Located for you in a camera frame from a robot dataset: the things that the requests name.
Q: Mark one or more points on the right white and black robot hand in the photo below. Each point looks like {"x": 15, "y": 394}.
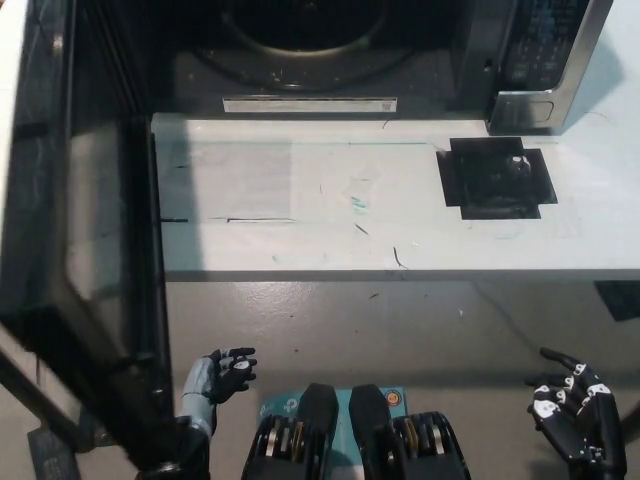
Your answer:
{"x": 575, "y": 410}

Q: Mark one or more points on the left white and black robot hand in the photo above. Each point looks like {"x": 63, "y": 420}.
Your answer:
{"x": 227, "y": 375}

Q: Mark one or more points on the microwave door with dark window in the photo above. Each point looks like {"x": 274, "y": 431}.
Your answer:
{"x": 85, "y": 225}

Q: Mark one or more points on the robot black feet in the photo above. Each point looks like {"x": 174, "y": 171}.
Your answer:
{"x": 370, "y": 450}

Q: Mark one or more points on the round microwave turntable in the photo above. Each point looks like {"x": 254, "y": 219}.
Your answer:
{"x": 310, "y": 30}

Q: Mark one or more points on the stainless steel Farberware microwave body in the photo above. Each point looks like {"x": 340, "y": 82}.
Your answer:
{"x": 545, "y": 55}

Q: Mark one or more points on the dark floor mat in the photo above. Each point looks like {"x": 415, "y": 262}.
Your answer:
{"x": 622, "y": 300}

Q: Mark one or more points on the black floor tape patch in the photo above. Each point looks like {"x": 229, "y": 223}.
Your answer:
{"x": 52, "y": 457}

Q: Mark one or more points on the black slanted table leg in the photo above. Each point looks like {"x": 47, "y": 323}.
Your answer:
{"x": 30, "y": 382}

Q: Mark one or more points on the black tape patch on table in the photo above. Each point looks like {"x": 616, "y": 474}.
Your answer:
{"x": 455, "y": 192}

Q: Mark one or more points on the small white and black knob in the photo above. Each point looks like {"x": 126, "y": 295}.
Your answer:
{"x": 520, "y": 164}

